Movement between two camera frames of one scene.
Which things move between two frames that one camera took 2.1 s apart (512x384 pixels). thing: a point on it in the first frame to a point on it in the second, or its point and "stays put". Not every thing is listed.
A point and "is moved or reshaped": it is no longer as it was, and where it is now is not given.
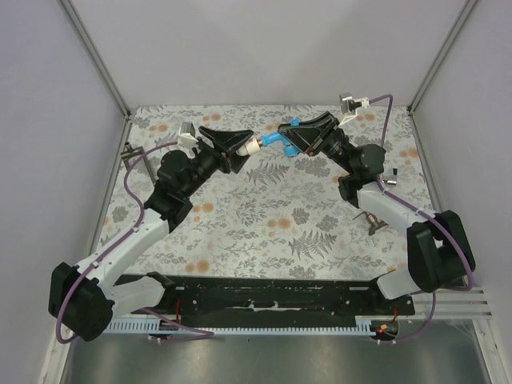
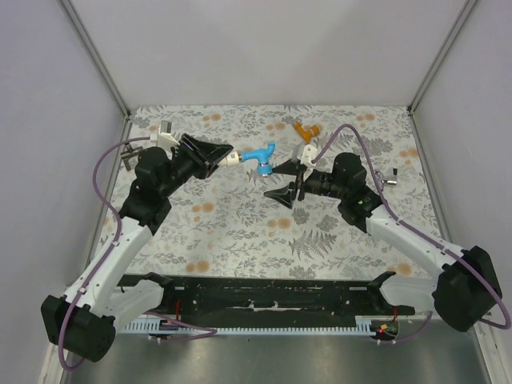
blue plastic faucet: x=290 y=150 to x=263 y=156
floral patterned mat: x=280 y=216 stays put
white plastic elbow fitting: x=250 y=147 is moved or reshaped
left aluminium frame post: x=97 y=57 stays put
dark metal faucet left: x=129 y=151 stays put
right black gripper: x=312 y=136 to x=287 y=195
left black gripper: x=225 y=143 to x=205 y=155
